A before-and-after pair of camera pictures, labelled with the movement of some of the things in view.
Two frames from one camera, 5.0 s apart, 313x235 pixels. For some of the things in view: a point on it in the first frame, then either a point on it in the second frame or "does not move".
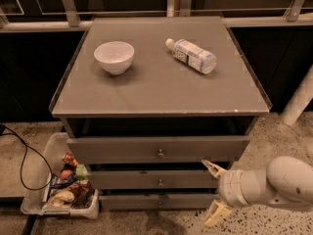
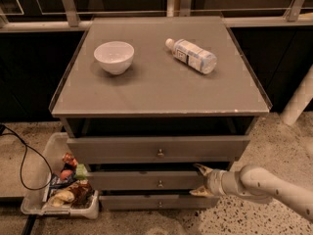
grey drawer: (151, 179) does not move
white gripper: (229, 187) to (213, 181)
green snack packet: (81, 171) does not move
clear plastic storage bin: (58, 146) does not move
